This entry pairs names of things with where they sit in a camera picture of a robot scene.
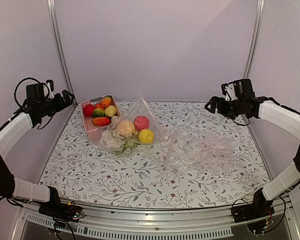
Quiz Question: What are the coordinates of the floral tablecloth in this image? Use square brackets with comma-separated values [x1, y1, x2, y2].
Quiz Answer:
[39, 102, 270, 209]

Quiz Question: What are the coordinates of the pink plastic basket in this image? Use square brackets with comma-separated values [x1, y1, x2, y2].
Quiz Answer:
[80, 95, 121, 141]

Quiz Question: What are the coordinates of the orange plush carrot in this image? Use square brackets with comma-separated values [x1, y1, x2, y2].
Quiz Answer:
[94, 96, 112, 110]

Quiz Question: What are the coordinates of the beige plush garlic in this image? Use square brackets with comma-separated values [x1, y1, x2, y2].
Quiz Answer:
[111, 115, 122, 125]

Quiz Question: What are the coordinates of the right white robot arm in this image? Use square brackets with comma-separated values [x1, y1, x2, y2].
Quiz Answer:
[204, 78, 300, 218]

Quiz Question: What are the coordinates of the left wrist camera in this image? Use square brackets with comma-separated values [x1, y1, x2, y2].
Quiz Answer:
[45, 79, 55, 99]

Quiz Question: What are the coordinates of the left aluminium frame post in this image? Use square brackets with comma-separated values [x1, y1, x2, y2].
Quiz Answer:
[47, 0, 75, 95]

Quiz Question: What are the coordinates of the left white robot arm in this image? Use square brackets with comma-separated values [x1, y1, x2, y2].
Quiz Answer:
[0, 77, 75, 217]

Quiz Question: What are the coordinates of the right aluminium frame post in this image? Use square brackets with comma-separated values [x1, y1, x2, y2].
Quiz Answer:
[243, 0, 265, 79]

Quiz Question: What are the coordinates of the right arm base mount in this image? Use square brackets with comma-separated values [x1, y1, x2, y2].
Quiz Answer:
[230, 192, 275, 235]

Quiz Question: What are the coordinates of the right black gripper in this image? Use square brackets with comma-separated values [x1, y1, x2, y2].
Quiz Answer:
[205, 96, 245, 120]

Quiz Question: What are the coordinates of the red plush tomato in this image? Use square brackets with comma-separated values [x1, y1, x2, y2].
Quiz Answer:
[133, 115, 150, 132]

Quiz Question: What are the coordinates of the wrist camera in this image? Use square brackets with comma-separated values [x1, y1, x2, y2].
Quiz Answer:
[221, 82, 237, 102]
[45, 79, 55, 99]

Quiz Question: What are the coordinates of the green plush pepper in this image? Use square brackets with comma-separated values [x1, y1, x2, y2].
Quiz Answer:
[118, 141, 138, 155]

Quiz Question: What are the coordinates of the pink dotted zip bag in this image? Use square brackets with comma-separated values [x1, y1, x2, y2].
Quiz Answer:
[98, 95, 168, 156]

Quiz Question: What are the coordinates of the yellow knitted ball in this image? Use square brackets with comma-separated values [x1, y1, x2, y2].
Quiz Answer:
[104, 105, 117, 118]

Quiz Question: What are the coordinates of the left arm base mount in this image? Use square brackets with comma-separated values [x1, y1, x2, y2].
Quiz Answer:
[38, 201, 85, 223]

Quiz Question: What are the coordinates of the yellow plush lemon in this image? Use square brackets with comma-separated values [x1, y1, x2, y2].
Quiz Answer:
[138, 128, 155, 144]

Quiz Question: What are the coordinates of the aluminium frame post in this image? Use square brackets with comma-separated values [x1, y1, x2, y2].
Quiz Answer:
[243, 0, 265, 79]
[47, 0, 75, 95]

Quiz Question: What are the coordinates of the green plush mango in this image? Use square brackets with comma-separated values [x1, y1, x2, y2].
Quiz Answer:
[92, 108, 106, 118]

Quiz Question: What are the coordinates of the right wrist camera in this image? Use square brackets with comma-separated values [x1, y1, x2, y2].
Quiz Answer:
[221, 82, 237, 102]

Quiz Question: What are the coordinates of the front aluminium rail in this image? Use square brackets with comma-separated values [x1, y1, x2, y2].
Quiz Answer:
[13, 196, 300, 240]

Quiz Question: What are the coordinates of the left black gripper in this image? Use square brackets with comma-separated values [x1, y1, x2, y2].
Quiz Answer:
[38, 89, 76, 117]

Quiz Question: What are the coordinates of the crinkled clear zip bag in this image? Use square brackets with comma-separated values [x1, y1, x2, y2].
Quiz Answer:
[163, 126, 234, 175]

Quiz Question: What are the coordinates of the white plush cauliflower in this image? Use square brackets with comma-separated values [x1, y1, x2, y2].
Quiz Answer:
[99, 130, 125, 152]

